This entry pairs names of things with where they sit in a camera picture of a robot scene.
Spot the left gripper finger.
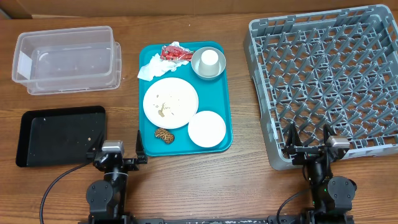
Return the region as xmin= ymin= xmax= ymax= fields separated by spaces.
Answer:
xmin=136 ymin=130 xmax=146 ymax=159
xmin=91 ymin=131 xmax=105 ymax=152

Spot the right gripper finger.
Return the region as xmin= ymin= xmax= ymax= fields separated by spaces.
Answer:
xmin=323 ymin=124 xmax=336 ymax=147
xmin=285 ymin=122 xmax=302 ymax=147

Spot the brown walnut food scrap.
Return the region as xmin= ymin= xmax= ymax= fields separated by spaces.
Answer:
xmin=154 ymin=128 xmax=175 ymax=144

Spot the large white plate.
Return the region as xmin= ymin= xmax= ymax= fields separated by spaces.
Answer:
xmin=142 ymin=77 xmax=199 ymax=129

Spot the small pink-white bowl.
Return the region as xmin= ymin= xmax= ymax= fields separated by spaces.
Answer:
xmin=188 ymin=111 xmax=226 ymax=148

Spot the white napkin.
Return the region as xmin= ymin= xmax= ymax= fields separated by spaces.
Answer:
xmin=137 ymin=42 xmax=190 ymax=82

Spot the red snack wrapper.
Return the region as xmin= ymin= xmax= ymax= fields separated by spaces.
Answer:
xmin=160 ymin=45 xmax=193 ymax=61

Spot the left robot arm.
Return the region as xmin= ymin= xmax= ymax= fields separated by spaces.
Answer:
xmin=86 ymin=132 xmax=147 ymax=224

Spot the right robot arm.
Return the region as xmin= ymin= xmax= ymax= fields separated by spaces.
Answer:
xmin=275 ymin=123 xmax=357 ymax=224

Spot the grey dishwasher rack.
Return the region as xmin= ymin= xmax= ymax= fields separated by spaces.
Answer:
xmin=243 ymin=4 xmax=397 ymax=170

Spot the black tray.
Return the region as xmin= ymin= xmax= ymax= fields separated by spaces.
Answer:
xmin=16 ymin=106 xmax=106 ymax=167

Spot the clear plastic bin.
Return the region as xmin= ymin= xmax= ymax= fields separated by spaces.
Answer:
xmin=12 ymin=26 xmax=122 ymax=95

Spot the grey-green bowl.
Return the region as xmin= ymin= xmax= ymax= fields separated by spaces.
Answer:
xmin=191 ymin=47 xmax=226 ymax=80

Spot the white paper cup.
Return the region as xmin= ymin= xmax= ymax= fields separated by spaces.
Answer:
xmin=198 ymin=49 xmax=219 ymax=77

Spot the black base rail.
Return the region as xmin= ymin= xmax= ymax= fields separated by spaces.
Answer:
xmin=78 ymin=215 xmax=355 ymax=224

